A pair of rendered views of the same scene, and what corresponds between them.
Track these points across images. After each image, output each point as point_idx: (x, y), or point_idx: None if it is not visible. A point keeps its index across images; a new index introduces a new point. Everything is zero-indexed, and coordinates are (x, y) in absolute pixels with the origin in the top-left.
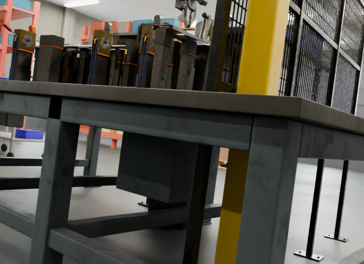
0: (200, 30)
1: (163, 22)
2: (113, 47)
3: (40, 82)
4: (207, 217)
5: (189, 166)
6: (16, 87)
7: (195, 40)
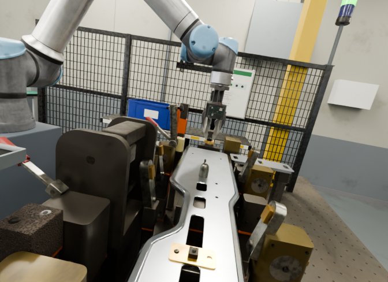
0: (21, 77)
1: (153, 124)
2: (211, 258)
3: (379, 262)
4: None
5: None
6: None
7: (239, 157)
